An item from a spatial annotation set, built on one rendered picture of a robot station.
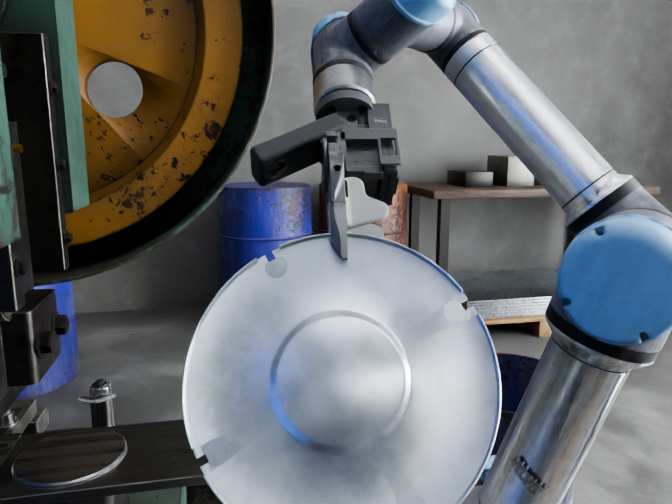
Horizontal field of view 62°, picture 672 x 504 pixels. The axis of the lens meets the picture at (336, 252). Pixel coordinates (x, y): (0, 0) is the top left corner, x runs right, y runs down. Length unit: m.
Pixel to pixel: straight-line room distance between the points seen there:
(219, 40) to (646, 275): 0.73
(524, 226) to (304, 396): 4.18
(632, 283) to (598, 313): 0.04
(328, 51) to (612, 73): 4.35
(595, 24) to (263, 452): 4.61
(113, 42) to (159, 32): 0.08
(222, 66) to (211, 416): 0.62
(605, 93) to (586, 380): 4.38
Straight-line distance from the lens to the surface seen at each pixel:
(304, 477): 0.53
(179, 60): 1.04
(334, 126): 0.64
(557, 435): 0.68
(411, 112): 4.20
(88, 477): 0.72
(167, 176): 1.00
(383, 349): 0.53
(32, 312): 0.67
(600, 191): 0.74
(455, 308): 0.55
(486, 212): 4.47
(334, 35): 0.74
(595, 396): 0.66
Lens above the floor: 1.15
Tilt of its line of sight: 11 degrees down
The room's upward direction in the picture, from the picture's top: straight up
